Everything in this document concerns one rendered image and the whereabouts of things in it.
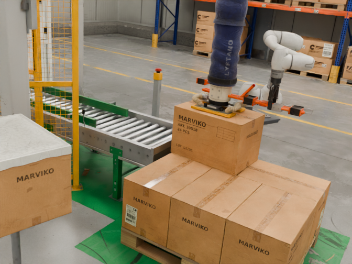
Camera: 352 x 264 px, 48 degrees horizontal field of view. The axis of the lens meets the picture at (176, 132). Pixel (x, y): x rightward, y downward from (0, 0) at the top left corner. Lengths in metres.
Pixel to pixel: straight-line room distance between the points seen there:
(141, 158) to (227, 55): 1.08
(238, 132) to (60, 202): 1.35
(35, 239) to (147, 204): 0.91
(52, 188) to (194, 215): 0.92
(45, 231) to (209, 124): 1.48
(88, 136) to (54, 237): 0.95
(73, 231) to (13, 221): 1.16
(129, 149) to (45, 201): 1.31
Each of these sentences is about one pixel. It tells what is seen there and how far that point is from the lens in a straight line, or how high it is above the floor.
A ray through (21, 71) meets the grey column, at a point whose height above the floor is 1.18.
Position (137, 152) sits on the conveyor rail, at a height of 0.53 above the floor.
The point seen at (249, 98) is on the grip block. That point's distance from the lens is 2.98.
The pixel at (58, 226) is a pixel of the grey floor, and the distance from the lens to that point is 3.31.
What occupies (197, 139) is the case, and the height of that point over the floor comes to 0.73.
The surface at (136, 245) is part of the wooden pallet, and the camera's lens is 3.02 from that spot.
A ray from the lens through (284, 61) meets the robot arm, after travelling 2.87.
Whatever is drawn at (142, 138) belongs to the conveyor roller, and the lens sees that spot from 3.55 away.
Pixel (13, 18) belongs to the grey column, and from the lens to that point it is 2.92.
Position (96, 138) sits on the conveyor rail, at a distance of 3.55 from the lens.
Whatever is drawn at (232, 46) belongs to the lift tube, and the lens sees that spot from 2.96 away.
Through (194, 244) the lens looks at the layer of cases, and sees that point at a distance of 2.68.
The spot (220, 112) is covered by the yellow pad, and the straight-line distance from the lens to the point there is 3.00.
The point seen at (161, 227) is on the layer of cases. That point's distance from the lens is 2.78.
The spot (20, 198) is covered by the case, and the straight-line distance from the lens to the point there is 2.09.
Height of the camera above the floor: 1.83
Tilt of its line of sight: 20 degrees down
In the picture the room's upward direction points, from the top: 5 degrees clockwise
